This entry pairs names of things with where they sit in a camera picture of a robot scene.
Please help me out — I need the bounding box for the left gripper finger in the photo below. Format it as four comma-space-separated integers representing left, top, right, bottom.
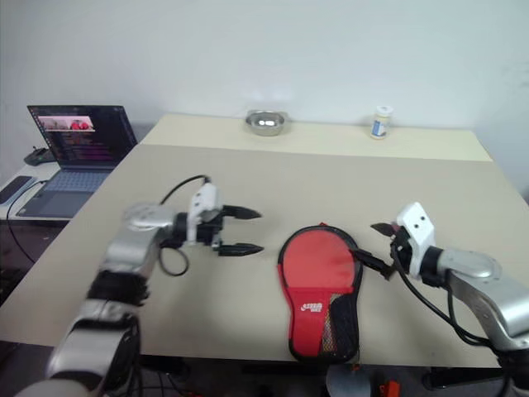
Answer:
217, 243, 265, 259
222, 204, 264, 221

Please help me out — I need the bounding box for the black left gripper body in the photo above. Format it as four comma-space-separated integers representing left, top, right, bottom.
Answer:
195, 204, 232, 250

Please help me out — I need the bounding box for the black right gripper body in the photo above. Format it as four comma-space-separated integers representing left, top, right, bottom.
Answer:
389, 230, 415, 275

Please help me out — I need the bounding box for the black red paddle case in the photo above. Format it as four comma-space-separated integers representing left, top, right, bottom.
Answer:
275, 222, 366, 366

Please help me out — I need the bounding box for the stainless steel bowl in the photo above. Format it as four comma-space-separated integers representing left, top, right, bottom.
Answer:
244, 109, 291, 137

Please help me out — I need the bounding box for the small white bottle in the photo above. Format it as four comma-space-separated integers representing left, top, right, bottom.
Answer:
369, 105, 395, 141

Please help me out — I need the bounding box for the dark rounded shape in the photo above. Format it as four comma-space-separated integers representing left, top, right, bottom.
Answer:
325, 363, 374, 397

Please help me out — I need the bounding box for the orange object under table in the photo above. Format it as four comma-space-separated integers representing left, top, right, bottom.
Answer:
377, 379, 401, 397

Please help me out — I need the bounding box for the open grey laptop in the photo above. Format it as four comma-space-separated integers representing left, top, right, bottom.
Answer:
16, 104, 139, 219

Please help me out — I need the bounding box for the black remote controller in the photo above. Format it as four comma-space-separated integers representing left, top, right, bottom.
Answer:
23, 145, 57, 167

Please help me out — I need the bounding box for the black smartphone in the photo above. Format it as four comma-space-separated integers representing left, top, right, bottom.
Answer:
0, 175, 34, 205

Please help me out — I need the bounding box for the white side table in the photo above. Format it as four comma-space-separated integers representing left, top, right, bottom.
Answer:
0, 161, 72, 227

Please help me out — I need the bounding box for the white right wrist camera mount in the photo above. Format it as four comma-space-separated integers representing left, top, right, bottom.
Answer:
395, 202, 436, 277

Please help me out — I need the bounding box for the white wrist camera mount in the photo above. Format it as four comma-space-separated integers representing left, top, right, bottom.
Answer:
395, 202, 436, 277
185, 183, 225, 243

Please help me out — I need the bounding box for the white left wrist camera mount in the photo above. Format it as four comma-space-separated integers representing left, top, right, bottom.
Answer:
185, 183, 225, 243

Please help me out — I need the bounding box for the black table frame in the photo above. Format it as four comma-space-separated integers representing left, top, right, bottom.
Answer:
140, 355, 504, 390

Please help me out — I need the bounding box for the black laptop cable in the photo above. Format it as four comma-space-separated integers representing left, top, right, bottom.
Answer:
6, 179, 47, 265

